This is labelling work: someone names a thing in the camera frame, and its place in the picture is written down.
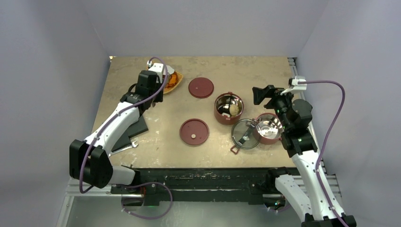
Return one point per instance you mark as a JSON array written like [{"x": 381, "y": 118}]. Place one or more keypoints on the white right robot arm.
[{"x": 317, "y": 205}]

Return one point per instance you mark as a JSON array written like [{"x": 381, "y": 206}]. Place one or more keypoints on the white steamed bun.
[{"x": 234, "y": 110}]

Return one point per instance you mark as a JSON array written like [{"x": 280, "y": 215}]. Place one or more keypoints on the orange fried cutlet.
[{"x": 173, "y": 80}]

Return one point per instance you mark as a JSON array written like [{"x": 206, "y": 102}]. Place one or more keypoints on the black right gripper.
[{"x": 260, "y": 93}]

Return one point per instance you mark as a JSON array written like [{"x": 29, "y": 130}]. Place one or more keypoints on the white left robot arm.
[{"x": 89, "y": 158}]

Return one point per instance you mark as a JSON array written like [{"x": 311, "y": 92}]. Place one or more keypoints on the white round rice cracker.
[{"x": 170, "y": 70}]

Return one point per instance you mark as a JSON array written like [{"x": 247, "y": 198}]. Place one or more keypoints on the dark red round lid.
[{"x": 201, "y": 87}]

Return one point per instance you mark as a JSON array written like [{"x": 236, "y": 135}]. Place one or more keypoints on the steel wrench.
[{"x": 132, "y": 145}]

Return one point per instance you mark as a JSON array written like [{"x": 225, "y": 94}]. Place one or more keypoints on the dark red steel lunch pot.
[{"x": 228, "y": 108}]

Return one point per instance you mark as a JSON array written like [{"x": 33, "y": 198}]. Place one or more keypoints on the woven bamboo basket tray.
[{"x": 180, "y": 77}]

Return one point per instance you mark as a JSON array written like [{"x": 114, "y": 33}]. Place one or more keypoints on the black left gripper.
[{"x": 159, "y": 97}]

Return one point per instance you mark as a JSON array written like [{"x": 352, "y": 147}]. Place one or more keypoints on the glass lid with red clasp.
[{"x": 245, "y": 134}]

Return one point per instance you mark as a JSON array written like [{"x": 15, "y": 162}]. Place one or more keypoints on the black network switch box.
[{"x": 133, "y": 130}]

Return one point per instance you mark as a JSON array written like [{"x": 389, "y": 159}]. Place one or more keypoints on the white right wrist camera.
[{"x": 296, "y": 84}]

